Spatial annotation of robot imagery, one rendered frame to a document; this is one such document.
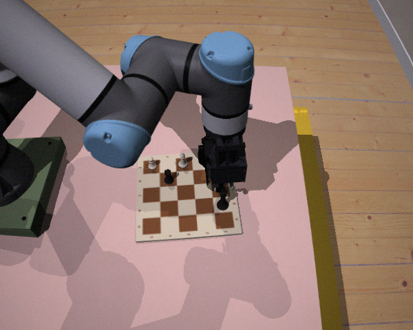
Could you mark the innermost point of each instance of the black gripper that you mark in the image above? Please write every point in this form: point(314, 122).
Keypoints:
point(223, 171)

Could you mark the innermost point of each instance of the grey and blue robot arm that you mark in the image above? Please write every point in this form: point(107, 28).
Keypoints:
point(120, 115)

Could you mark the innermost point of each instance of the white chess piece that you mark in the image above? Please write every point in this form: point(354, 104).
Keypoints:
point(182, 163)

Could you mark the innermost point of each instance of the brown and cream chessboard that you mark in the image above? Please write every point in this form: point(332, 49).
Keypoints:
point(184, 209)

